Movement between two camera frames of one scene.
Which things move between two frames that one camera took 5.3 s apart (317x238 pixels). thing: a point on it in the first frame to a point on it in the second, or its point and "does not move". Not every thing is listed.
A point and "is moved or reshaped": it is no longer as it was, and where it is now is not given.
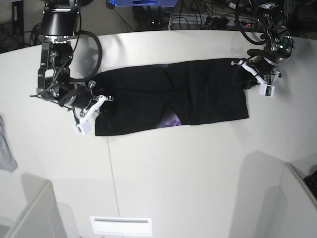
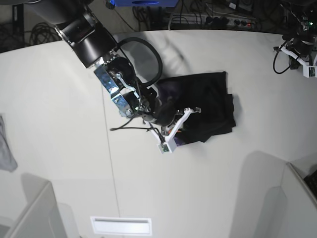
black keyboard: x=311 y=181 does not move
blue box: x=146 y=3 does not move
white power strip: x=211 y=21 does not move
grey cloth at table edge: x=8 y=161 does not move
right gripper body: x=262 y=67 to x=302 y=48
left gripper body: x=80 y=95 to x=165 y=120
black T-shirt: x=178 y=94 is moved or reshaped
